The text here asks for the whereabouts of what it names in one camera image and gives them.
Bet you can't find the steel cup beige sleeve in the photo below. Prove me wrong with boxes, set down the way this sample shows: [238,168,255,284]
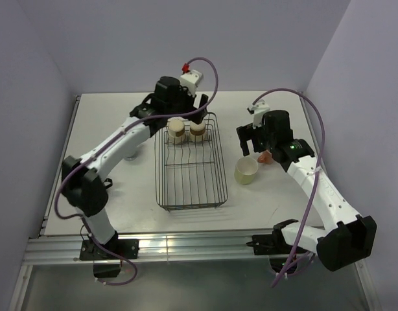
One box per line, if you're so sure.
[189,121,206,143]

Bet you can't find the steel cup brown base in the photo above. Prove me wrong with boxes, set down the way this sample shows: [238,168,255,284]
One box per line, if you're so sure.
[167,119,186,144]

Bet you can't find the pale yellow mug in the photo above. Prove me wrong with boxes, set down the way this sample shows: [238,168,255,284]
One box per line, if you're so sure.
[234,156,259,185]

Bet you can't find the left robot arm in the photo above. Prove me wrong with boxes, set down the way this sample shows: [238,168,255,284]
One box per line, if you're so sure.
[60,70,208,259]

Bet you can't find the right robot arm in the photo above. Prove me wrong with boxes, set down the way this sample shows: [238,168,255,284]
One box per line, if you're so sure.
[237,109,377,271]

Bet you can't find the orange mug white inside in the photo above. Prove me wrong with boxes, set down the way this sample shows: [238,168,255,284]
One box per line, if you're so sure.
[257,150,274,165]

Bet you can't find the light blue mug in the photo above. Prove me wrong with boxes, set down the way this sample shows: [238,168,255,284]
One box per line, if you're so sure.
[124,144,145,161]

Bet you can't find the black mug white inside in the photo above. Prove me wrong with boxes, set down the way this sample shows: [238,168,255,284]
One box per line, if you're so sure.
[104,178,113,189]

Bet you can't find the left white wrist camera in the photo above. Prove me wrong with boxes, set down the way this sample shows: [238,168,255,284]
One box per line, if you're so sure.
[179,63,204,97]

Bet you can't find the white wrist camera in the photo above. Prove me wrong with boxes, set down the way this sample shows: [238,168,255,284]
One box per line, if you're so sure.
[179,63,204,97]
[247,99,271,128]

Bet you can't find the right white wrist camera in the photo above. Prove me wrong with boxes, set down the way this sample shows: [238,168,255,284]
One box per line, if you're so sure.
[247,99,271,128]

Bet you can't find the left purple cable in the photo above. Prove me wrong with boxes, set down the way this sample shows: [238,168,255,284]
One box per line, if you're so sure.
[53,57,219,288]

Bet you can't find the wire dish rack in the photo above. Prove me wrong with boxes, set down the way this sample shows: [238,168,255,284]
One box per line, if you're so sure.
[155,112,228,212]

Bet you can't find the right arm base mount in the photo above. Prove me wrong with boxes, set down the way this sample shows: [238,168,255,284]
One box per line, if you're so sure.
[246,231,294,256]

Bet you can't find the aluminium frame rail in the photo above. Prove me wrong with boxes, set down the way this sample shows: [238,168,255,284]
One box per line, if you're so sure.
[22,228,364,265]

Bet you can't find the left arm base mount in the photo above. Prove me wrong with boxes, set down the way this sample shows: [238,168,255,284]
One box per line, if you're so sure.
[79,239,139,261]

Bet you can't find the black box under rail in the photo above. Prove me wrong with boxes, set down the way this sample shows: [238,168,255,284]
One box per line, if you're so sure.
[93,264,121,279]

